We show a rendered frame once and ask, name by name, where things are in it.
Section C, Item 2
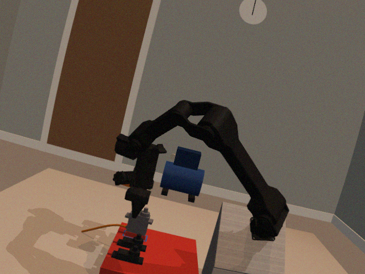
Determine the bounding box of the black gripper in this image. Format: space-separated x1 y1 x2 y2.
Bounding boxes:
125 163 156 218

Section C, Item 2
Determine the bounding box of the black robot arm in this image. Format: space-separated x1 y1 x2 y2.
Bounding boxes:
115 100 289 241

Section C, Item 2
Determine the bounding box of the dark grey micro servo with orange cable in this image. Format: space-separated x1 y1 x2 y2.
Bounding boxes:
82 207 153 236

